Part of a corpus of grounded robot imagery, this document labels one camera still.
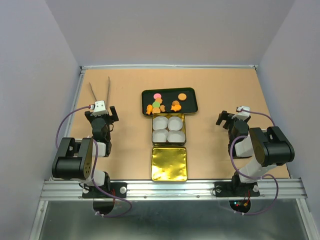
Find metal tongs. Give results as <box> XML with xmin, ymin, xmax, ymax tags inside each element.
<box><xmin>89</xmin><ymin>76</ymin><xmax>111</xmax><ymax>107</ymax></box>

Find orange fish cookie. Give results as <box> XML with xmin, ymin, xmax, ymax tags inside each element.
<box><xmin>145</xmin><ymin>104</ymin><xmax>153</xmax><ymax>115</ymax></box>
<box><xmin>170</xmin><ymin>104</ymin><xmax>182</xmax><ymax>112</ymax></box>

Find orange flower cookie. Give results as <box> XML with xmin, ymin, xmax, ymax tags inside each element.
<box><xmin>155</xmin><ymin>97</ymin><xmax>163</xmax><ymax>104</ymax></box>

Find pink sandwich cookie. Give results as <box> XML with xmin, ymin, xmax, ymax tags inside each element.
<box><xmin>153</xmin><ymin>93</ymin><xmax>162</xmax><ymax>99</ymax></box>

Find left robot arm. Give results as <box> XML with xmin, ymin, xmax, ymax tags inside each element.
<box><xmin>52</xmin><ymin>106</ymin><xmax>119</xmax><ymax>197</ymax></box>

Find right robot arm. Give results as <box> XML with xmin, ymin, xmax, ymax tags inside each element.
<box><xmin>212</xmin><ymin>106</ymin><xmax>295</xmax><ymax>198</ymax></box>

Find black serving tray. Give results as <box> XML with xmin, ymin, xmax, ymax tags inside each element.
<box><xmin>141</xmin><ymin>87</ymin><xmax>198</xmax><ymax>117</ymax></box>

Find gold cookie tin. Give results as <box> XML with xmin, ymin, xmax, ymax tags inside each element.
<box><xmin>151</xmin><ymin>113</ymin><xmax>187</xmax><ymax>147</ymax></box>

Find round dotted tan biscuit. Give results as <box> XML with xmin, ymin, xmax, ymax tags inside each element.
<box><xmin>152</xmin><ymin>107</ymin><xmax>161</xmax><ymax>114</ymax></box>

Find green sandwich cookie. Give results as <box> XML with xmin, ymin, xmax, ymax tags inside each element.
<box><xmin>152</xmin><ymin>101</ymin><xmax>161</xmax><ymax>108</ymax></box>

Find white paper cup back left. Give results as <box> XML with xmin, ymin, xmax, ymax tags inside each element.
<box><xmin>152</xmin><ymin>116</ymin><xmax>168</xmax><ymax>131</ymax></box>

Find white paper cup back right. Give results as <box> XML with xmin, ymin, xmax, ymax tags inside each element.
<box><xmin>167</xmin><ymin>116</ymin><xmax>183</xmax><ymax>131</ymax></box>

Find white paper cup front right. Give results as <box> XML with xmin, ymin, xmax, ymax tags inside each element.
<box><xmin>167</xmin><ymin>130</ymin><xmax>186</xmax><ymax>143</ymax></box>

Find swirl tan cookie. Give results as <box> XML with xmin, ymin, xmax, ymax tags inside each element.
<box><xmin>172</xmin><ymin>100</ymin><xmax>180</xmax><ymax>106</ymax></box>

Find gold tin lid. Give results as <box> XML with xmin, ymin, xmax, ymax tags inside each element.
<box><xmin>151</xmin><ymin>146</ymin><xmax>188</xmax><ymax>182</ymax></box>

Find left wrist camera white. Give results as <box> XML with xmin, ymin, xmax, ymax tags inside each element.
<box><xmin>90</xmin><ymin>100</ymin><xmax>108</xmax><ymax>116</ymax></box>

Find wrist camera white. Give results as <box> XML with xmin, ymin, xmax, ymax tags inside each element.
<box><xmin>231</xmin><ymin>106</ymin><xmax>250</xmax><ymax>121</ymax></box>
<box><xmin>90</xmin><ymin>100</ymin><xmax>108</xmax><ymax>116</ymax></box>

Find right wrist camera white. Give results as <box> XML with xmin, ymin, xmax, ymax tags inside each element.
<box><xmin>231</xmin><ymin>106</ymin><xmax>250</xmax><ymax>121</ymax></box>

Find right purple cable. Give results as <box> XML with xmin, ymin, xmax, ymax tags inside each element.
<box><xmin>229</xmin><ymin>109</ymin><xmax>279</xmax><ymax>216</ymax></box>

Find purple cable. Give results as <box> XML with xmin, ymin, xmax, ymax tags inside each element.
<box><xmin>229</xmin><ymin>109</ymin><xmax>279</xmax><ymax>216</ymax></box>
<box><xmin>55</xmin><ymin>105</ymin><xmax>133</xmax><ymax>218</ymax></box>

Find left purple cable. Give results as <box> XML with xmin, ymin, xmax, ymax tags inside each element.
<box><xmin>55</xmin><ymin>105</ymin><xmax>133</xmax><ymax>218</ymax></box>

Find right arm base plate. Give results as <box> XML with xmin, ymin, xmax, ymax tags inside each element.
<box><xmin>213</xmin><ymin>181</ymin><xmax>260</xmax><ymax>198</ymax></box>

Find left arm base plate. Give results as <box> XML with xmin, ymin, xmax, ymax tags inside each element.
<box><xmin>81</xmin><ymin>181</ymin><xmax>128</xmax><ymax>199</ymax></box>

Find aluminium rail frame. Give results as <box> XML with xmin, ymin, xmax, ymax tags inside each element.
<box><xmin>30</xmin><ymin>65</ymin><xmax>320</xmax><ymax>240</ymax></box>

